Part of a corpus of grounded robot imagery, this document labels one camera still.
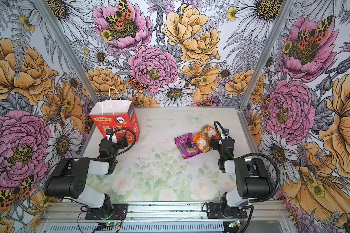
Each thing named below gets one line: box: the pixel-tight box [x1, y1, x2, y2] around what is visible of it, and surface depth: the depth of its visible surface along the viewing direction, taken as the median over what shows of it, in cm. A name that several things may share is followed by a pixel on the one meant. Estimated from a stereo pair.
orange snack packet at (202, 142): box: [193, 133, 210, 154], surface depth 94 cm
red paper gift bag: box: [89, 99, 141, 143], surface depth 89 cm
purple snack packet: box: [174, 133, 204, 159], surface depth 95 cm
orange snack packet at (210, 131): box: [201, 125, 220, 140], surface depth 104 cm
